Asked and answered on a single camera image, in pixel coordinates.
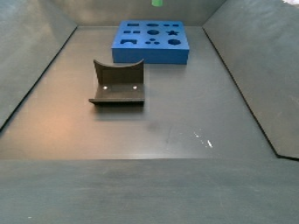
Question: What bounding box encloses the black curved holder bracket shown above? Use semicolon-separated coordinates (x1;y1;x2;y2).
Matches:
88;60;146;105

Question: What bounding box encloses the blue shape sorter block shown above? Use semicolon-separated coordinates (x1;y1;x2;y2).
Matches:
111;20;190;65

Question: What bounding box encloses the green oval peg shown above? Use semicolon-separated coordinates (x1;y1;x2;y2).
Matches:
153;0;165;7

